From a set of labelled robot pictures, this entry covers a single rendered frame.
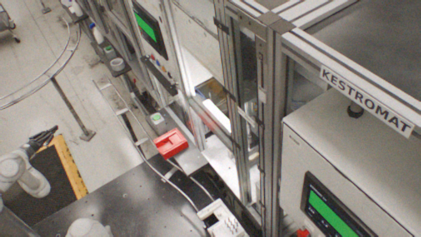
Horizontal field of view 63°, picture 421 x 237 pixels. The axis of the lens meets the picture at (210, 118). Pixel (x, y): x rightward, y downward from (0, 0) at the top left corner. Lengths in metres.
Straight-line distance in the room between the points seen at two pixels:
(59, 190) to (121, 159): 0.58
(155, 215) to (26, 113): 2.49
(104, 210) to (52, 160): 1.46
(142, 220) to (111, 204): 0.24
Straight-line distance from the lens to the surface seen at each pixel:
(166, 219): 2.05
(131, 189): 2.21
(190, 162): 1.92
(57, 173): 3.43
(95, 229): 1.88
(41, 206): 3.31
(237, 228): 1.69
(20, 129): 4.06
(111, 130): 3.52
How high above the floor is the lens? 2.47
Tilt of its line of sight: 48 degrees down
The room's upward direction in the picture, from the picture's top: 11 degrees counter-clockwise
